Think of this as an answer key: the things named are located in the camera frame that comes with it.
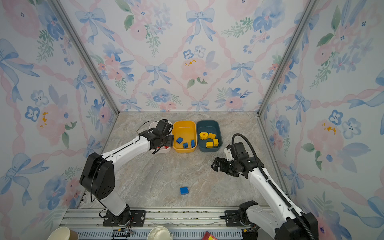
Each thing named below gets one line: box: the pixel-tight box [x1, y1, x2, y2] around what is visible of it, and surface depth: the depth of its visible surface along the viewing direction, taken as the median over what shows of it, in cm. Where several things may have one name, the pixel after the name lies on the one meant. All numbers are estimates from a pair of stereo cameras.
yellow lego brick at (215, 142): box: [213, 138, 219, 147], surface depth 102 cm
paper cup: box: [47, 226, 79, 240], surface depth 65 cm
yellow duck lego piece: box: [199, 132, 209, 140], surface depth 105 cm
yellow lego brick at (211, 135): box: [208, 132, 217, 139], surface depth 106 cm
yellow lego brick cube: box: [205, 141, 213, 149], surface depth 102 cm
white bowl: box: [146, 226, 174, 240], surface depth 70 cm
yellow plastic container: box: [172, 120, 198, 153], surface depth 105 cm
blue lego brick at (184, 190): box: [180, 186, 189, 195], surface depth 84 cm
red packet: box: [202, 231, 218, 240], surface depth 68 cm
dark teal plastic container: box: [196, 120, 223, 152], surface depth 105 cm
